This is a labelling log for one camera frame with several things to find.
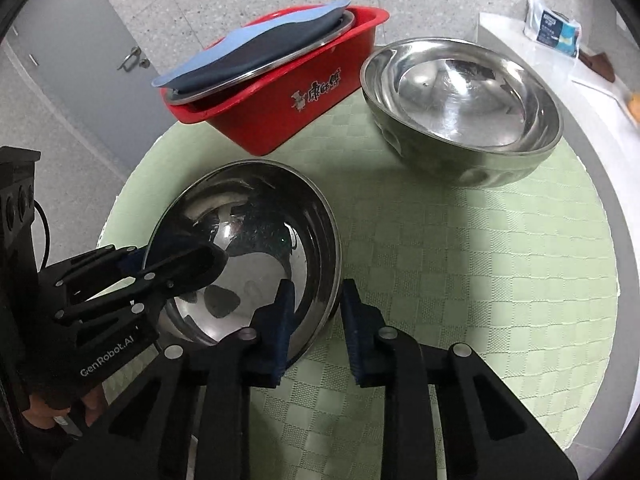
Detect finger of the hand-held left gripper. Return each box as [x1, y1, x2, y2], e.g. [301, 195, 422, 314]
[37, 245, 149, 307]
[52, 245, 229, 327]

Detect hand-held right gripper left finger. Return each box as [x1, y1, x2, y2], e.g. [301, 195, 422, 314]
[50, 279, 297, 480]

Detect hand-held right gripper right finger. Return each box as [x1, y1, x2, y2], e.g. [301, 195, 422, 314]
[340, 279, 583, 480]

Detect dark-tinted steel bowl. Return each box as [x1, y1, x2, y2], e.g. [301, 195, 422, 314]
[142, 159, 344, 364]

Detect person's left hand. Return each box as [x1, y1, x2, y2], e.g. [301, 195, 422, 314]
[22, 384, 108, 437]

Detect green checked table mat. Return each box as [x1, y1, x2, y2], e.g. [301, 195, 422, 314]
[100, 45, 622, 461]

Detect red plastic basin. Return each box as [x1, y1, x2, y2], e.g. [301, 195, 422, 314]
[161, 6, 390, 157]

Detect light blue plate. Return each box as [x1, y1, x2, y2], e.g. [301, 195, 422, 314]
[151, 0, 352, 89]

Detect grey door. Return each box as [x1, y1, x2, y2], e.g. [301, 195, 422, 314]
[12, 0, 174, 181]

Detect dark grey-blue plate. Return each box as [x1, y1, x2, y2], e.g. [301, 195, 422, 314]
[175, 7, 351, 94]

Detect large shiny steel bowl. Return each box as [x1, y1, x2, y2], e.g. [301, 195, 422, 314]
[360, 36, 565, 190]

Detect steel plate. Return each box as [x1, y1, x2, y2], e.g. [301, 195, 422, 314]
[167, 10, 357, 109]

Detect white counter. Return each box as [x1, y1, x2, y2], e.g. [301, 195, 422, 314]
[475, 10, 640, 128]

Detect brown object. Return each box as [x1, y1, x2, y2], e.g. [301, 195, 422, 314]
[580, 52, 616, 84]

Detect plastic wipes packet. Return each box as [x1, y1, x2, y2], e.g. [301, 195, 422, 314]
[522, 0, 584, 59]

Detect black cable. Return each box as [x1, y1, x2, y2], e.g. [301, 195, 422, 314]
[32, 199, 52, 272]

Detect metal door handle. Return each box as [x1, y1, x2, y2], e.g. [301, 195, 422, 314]
[117, 46, 151, 72]

